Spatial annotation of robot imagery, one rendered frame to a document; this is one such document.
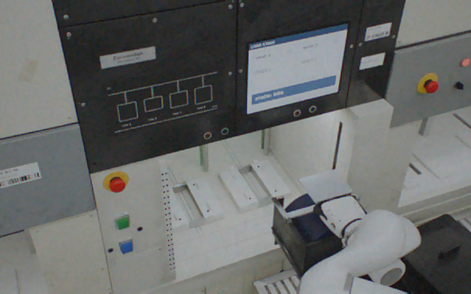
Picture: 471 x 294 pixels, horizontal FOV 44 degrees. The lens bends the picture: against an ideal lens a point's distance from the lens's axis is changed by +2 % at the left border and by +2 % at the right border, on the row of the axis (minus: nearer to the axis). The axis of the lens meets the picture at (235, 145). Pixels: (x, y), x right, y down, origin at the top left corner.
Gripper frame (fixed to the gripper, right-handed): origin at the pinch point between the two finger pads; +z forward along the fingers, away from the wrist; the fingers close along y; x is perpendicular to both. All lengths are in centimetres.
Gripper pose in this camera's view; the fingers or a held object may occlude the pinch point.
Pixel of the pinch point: (325, 191)
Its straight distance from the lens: 163.2
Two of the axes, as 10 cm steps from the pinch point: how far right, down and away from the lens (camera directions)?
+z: -3.8, -5.9, 7.2
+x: 0.2, -7.8, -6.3
